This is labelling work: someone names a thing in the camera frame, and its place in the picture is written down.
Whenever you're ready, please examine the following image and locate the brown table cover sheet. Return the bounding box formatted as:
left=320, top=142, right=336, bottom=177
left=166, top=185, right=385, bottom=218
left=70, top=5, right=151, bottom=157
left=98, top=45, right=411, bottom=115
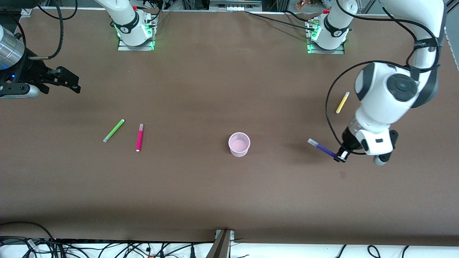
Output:
left=0, top=7, right=459, bottom=246

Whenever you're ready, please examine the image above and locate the dark metal post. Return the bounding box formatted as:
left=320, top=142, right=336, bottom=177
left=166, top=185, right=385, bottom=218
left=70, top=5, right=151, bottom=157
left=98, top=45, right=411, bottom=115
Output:
left=206, top=231, right=232, bottom=258

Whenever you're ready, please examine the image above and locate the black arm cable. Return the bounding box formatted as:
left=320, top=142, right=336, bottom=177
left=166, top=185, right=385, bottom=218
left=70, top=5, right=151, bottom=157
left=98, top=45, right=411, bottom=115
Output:
left=0, top=0, right=79, bottom=60
left=325, top=0, right=442, bottom=156

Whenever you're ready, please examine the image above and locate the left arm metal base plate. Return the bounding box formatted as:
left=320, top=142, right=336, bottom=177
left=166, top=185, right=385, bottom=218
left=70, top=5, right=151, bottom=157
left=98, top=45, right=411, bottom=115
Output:
left=307, top=40, right=345, bottom=55

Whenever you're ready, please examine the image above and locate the long black table cable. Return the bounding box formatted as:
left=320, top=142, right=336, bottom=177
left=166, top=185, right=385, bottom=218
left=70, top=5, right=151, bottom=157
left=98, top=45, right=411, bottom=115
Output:
left=245, top=11, right=316, bottom=32

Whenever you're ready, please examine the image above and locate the purple marker pen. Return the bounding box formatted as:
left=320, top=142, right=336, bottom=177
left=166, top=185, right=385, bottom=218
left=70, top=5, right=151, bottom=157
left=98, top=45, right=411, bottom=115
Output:
left=307, top=138, right=340, bottom=159

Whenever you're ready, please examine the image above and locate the pink pen holder cup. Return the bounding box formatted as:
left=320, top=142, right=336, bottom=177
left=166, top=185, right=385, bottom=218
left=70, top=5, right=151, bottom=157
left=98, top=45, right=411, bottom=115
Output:
left=228, top=132, right=251, bottom=157

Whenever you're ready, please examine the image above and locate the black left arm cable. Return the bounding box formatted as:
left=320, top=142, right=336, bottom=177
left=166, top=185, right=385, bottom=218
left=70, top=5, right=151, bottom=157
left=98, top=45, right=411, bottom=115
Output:
left=325, top=0, right=442, bottom=156

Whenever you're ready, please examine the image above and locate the aluminium frame rail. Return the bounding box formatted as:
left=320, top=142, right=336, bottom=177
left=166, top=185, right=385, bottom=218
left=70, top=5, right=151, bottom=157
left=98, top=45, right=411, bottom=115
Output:
left=445, top=25, right=459, bottom=70

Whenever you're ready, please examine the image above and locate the long arched black cable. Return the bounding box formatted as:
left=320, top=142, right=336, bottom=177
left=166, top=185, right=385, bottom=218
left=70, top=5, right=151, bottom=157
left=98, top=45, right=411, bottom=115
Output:
left=0, top=221, right=56, bottom=241

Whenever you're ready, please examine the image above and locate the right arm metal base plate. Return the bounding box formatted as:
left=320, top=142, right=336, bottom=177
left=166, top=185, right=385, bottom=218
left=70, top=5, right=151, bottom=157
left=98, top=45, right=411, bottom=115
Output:
left=118, top=34, right=156, bottom=51

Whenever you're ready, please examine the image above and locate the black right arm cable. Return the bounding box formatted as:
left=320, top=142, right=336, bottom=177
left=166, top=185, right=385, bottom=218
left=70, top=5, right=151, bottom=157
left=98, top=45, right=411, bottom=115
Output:
left=0, top=0, right=79, bottom=60

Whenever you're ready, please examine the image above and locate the metal table edge bracket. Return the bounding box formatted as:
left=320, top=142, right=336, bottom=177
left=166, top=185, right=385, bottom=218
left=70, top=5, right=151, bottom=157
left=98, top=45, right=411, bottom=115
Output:
left=214, top=229, right=235, bottom=248

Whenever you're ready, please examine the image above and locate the yellow marker pen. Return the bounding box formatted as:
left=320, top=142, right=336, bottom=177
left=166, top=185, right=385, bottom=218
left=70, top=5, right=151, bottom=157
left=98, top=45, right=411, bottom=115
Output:
left=336, top=92, right=350, bottom=114

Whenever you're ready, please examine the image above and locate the green marker pen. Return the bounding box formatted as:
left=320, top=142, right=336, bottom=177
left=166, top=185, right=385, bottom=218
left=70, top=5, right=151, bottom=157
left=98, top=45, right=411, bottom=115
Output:
left=103, top=119, right=125, bottom=143

